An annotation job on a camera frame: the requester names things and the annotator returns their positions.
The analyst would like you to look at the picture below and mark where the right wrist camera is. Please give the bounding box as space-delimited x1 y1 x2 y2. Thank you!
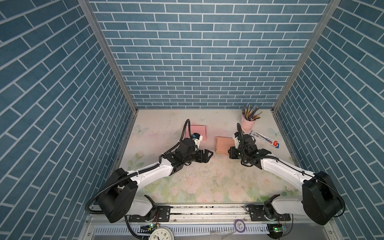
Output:
234 137 240 149

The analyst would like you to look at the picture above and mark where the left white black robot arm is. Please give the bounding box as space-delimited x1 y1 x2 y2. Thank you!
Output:
85 138 214 223

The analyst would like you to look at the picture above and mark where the pink pencil cup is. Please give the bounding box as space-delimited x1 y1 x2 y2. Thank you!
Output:
241 117 257 133

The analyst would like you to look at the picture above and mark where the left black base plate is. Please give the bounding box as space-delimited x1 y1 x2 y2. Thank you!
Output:
129 206 171 223

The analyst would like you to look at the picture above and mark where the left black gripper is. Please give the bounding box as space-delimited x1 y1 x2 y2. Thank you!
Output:
182 148 214 164

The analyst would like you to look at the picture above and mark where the orange paper box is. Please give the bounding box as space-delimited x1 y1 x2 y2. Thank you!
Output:
216 137 235 155

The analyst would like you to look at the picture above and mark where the white toothpaste tube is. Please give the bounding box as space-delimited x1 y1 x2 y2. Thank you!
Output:
250 130 280 149

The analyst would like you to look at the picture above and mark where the purple tape roll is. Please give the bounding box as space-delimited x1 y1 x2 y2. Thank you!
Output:
234 219 246 233

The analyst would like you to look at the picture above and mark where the coloured pencils bundle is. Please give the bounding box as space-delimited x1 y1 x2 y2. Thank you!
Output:
242 105 263 122

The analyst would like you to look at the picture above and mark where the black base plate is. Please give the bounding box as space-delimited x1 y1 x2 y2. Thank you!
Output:
129 206 171 223
245 204 291 222

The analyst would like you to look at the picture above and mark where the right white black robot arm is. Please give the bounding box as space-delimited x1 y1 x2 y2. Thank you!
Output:
228 132 346 226

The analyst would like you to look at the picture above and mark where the aluminium mounting rail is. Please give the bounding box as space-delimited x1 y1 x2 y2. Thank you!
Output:
83 202 334 226

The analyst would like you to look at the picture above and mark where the pink paper box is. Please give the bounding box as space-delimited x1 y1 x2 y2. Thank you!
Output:
184 125 207 141

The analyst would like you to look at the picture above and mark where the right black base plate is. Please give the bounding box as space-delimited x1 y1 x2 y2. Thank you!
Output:
245 204 291 222

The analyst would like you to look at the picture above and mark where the white round clock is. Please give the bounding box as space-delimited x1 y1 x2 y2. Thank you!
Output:
149 227 175 240

